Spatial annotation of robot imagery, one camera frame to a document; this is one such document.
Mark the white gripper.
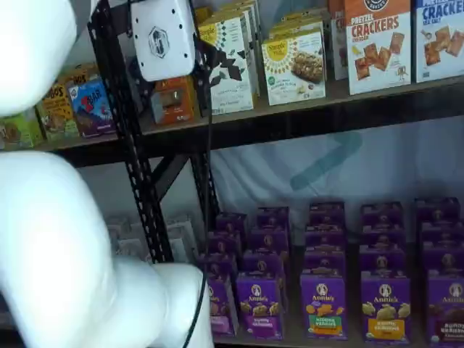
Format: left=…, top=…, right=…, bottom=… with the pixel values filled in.
left=130, top=0, right=199, bottom=83

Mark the purple Annie's box pink patch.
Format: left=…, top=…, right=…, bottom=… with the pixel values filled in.
left=205, top=274, right=239, bottom=337

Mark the white Simple Mills thins box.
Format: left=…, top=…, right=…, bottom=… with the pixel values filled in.
left=208, top=0, right=262, bottom=97
left=197, top=16, right=254, bottom=116

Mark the orange cracker box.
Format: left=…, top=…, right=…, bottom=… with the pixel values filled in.
left=150, top=75, right=196, bottom=127

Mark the yellow snack box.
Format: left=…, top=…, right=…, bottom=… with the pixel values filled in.
left=35, top=75, right=80, bottom=141
left=54, top=63, right=101, bottom=88

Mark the blue Zbar box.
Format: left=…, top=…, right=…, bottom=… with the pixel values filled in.
left=67, top=78, right=117, bottom=138

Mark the yellow Simple Mills bar box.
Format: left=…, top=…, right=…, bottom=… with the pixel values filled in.
left=268, top=10, right=327, bottom=37

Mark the green snack box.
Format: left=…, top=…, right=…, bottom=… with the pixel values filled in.
left=0, top=107, right=44, bottom=150

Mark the orange-top pretzel crackers box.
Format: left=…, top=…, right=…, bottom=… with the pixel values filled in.
left=328, top=0, right=349, bottom=81
left=344, top=0, right=413, bottom=96

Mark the blue-top pretzel crackers box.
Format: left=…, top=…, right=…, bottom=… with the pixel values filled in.
left=415, top=0, right=464, bottom=83

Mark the purple Annie's box green patch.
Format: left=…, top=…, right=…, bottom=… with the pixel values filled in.
left=299, top=274, right=348, bottom=341

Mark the purple Annie's box orange patch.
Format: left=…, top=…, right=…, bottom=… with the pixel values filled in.
left=360, top=270, right=412, bottom=344

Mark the purple Annie's box brown patch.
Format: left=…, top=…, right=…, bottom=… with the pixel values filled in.
left=426, top=270, right=464, bottom=345

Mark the black metal shelving rack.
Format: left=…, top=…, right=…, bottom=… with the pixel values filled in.
left=50, top=7, right=153, bottom=233
left=88, top=0, right=464, bottom=348

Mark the white patterned carton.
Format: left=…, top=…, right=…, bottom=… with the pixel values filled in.
left=165, top=226, right=199, bottom=262
left=107, top=216, right=146, bottom=254

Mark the white backdrop sheet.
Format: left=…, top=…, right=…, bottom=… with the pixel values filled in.
left=210, top=115, right=464, bottom=254

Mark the black cable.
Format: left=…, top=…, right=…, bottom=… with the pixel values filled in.
left=183, top=81, right=215, bottom=348

